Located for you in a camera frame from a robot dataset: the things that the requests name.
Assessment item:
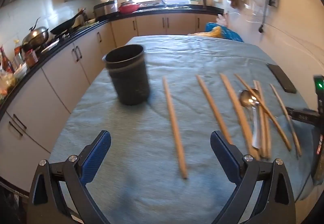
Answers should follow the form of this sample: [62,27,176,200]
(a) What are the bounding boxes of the beige lower cabinets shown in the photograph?
[0,15,226,194]

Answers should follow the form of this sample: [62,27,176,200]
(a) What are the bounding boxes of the black gas stove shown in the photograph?
[40,29,76,49]

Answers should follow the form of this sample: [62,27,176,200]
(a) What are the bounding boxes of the black wok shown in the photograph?
[50,9,86,35]

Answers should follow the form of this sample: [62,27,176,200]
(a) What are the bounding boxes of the black power cable with plug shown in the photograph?
[258,0,276,33]

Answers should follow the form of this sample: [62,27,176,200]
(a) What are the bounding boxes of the oil bottle with yellow cap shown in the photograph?
[14,40,23,62]

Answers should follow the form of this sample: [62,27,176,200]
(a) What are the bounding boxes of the metal spoon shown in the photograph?
[239,88,262,150]

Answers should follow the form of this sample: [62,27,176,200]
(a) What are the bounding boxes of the blue plastic bag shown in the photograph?
[205,23,243,42]

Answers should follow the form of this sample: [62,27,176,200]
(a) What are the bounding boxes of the black kitchen countertop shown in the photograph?
[0,3,224,113]

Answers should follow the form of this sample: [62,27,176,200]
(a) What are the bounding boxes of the blue-grey tablecloth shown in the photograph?
[49,35,319,224]

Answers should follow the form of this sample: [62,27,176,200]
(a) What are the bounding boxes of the red pot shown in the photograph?
[119,2,142,14]

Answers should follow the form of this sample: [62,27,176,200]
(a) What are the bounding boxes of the silver rice cooker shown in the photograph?
[94,0,119,18]

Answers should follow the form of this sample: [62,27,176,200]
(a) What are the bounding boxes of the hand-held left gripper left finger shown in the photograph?
[27,130,112,224]

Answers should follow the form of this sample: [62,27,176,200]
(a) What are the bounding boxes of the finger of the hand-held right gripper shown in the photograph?
[286,106,321,127]

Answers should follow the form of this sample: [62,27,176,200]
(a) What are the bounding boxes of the small white bowl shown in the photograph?
[14,63,28,79]

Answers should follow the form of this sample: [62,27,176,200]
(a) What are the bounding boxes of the pink plastic bag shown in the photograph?
[216,14,229,28]

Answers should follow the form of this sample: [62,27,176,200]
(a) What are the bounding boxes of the clear bag of vegetables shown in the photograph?
[0,72,16,103]

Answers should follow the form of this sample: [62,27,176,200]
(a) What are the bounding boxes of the black smartphone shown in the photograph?
[266,63,297,93]

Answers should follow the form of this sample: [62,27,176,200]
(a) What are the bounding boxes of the red jar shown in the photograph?
[25,49,38,67]

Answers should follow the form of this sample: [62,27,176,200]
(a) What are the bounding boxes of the yellow plastic bag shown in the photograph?
[192,26,224,37]

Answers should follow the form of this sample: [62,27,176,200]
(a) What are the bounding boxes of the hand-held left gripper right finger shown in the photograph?
[211,130,297,224]

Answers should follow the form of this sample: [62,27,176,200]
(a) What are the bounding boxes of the black utensil holder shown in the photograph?
[102,44,151,106]

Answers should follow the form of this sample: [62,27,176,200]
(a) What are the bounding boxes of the steel pot with lid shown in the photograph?
[21,17,50,50]

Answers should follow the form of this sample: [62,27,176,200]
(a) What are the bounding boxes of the dark sauce bottle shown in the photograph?
[0,47,14,72]

